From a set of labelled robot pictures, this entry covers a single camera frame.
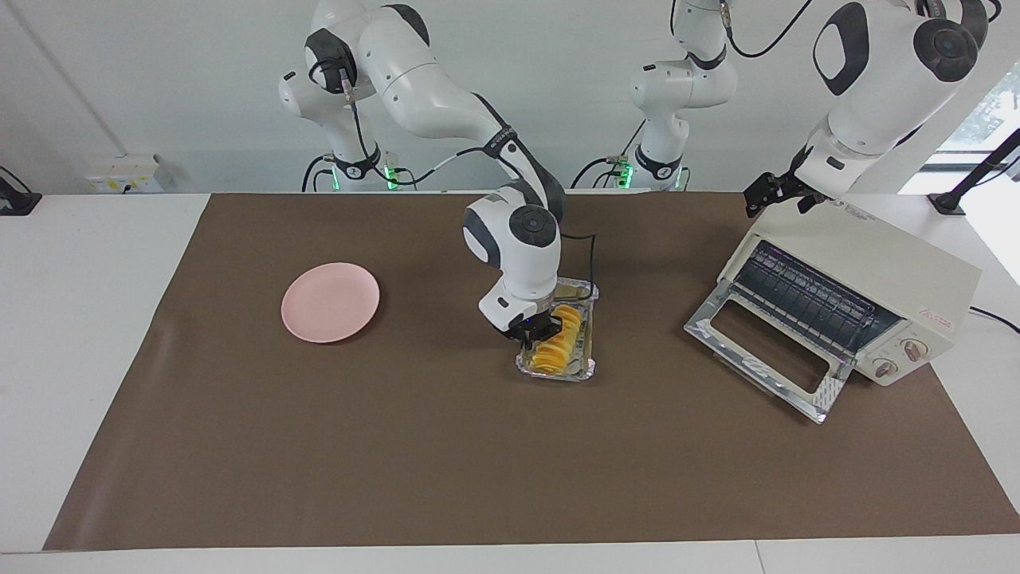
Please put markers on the glass oven door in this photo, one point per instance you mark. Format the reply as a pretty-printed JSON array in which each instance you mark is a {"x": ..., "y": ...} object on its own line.
[{"x": 705, "y": 328}]

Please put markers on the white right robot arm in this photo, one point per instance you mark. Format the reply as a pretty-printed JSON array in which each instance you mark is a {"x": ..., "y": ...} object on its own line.
[{"x": 430, "y": 88}]

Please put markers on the pink round plate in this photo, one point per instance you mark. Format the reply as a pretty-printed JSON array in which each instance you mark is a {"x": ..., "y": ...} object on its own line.
[{"x": 331, "y": 303}]

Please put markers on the brown table mat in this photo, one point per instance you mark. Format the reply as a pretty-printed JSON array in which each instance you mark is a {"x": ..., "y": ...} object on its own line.
[{"x": 478, "y": 462}]

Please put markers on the beige oven knob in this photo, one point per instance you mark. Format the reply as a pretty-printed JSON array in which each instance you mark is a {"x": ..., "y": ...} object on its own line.
[
  {"x": 885, "y": 368},
  {"x": 915, "y": 349}
]

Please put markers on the aluminium foil tray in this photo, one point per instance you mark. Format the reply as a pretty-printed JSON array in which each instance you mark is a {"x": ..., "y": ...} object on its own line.
[{"x": 586, "y": 319}]

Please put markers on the black table clamp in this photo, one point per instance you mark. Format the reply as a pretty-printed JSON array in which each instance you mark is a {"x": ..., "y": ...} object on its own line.
[{"x": 16, "y": 201}]

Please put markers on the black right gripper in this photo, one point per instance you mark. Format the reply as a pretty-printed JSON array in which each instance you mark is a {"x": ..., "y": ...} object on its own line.
[{"x": 530, "y": 323}]

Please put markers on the cream toaster oven body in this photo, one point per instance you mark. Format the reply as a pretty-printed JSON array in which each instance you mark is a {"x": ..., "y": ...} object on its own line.
[{"x": 876, "y": 255}]

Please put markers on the window with greenery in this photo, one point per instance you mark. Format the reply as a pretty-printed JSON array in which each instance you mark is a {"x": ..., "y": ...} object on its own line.
[{"x": 996, "y": 112}]

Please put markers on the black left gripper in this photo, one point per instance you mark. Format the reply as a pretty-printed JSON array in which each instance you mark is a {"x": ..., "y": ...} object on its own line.
[{"x": 785, "y": 187}]

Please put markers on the yellow sliced bread loaf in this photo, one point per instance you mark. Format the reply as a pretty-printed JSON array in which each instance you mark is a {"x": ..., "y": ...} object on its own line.
[{"x": 562, "y": 347}]

